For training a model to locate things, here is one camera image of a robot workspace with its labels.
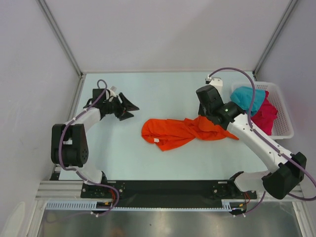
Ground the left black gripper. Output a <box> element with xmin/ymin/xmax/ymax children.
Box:
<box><xmin>103</xmin><ymin>93</ymin><xmax>139</xmax><ymax>121</ymax></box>

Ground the orange t-shirt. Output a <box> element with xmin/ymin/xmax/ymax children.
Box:
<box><xmin>141</xmin><ymin>116</ymin><xmax>238</xmax><ymax>152</ymax></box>

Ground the teal t-shirt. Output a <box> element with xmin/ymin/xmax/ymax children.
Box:
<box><xmin>230</xmin><ymin>86</ymin><xmax>265</xmax><ymax>116</ymax></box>

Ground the white plastic basket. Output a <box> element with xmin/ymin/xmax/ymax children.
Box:
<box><xmin>231</xmin><ymin>82</ymin><xmax>294</xmax><ymax>140</ymax></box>

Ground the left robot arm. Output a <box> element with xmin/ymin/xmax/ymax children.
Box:
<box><xmin>51</xmin><ymin>87</ymin><xmax>139</xmax><ymax>198</ymax></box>

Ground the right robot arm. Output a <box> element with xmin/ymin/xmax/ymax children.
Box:
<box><xmin>196</xmin><ymin>85</ymin><xmax>307</xmax><ymax>199</ymax></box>

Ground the magenta t-shirt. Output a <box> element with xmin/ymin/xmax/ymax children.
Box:
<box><xmin>251</xmin><ymin>91</ymin><xmax>278</xmax><ymax>136</ymax></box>

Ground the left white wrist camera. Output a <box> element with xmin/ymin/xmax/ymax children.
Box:
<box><xmin>106</xmin><ymin>86</ymin><xmax>117</xmax><ymax>102</ymax></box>

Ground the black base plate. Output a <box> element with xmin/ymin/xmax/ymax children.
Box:
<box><xmin>80</xmin><ymin>179</ymin><xmax>258</xmax><ymax>208</ymax></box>

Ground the aluminium frame rail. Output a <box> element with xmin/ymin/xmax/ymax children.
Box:
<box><xmin>34</xmin><ymin>179</ymin><xmax>307</xmax><ymax>203</ymax></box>

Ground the left rear frame post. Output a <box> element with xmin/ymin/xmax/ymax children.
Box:
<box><xmin>36</xmin><ymin>0</ymin><xmax>83</xmax><ymax>78</ymax></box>

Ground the frame post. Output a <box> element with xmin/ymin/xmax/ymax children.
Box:
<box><xmin>36</xmin><ymin>0</ymin><xmax>83</xmax><ymax>78</ymax></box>
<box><xmin>252</xmin><ymin>0</ymin><xmax>301</xmax><ymax>79</ymax></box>

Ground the right rear frame post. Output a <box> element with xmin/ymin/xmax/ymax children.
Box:
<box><xmin>252</xmin><ymin>0</ymin><xmax>301</xmax><ymax>79</ymax></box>

